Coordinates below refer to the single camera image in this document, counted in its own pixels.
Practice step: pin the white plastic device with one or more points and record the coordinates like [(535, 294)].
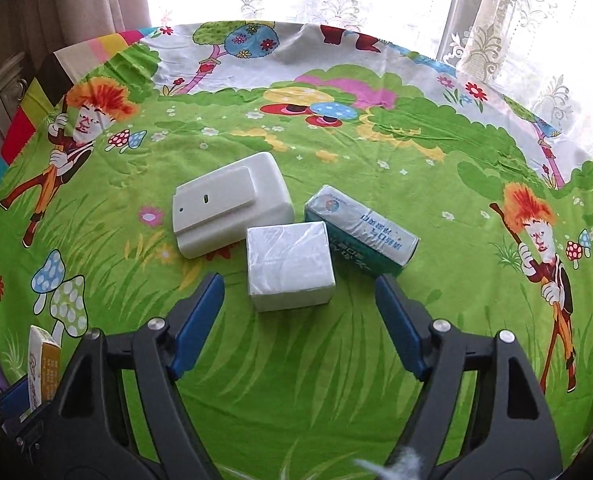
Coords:
[(236, 195)]

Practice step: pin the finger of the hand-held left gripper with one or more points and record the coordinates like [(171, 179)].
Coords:
[(14, 395)]

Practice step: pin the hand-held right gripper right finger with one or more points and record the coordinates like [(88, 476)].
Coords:
[(401, 325)]

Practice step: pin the white fibre tuft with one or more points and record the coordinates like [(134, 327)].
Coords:
[(389, 465)]

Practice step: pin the green cartoon printed blanket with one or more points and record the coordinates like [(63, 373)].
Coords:
[(301, 385)]

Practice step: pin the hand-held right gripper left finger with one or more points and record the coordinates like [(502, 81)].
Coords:
[(199, 325)]

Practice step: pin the white box with yellow side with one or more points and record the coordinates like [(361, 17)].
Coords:
[(44, 365)]

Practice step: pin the beige drape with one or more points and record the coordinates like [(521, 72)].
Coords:
[(66, 5)]

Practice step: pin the teal and white box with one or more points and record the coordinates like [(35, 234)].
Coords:
[(361, 232)]

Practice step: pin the plain white box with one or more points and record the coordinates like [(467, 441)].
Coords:
[(289, 265)]

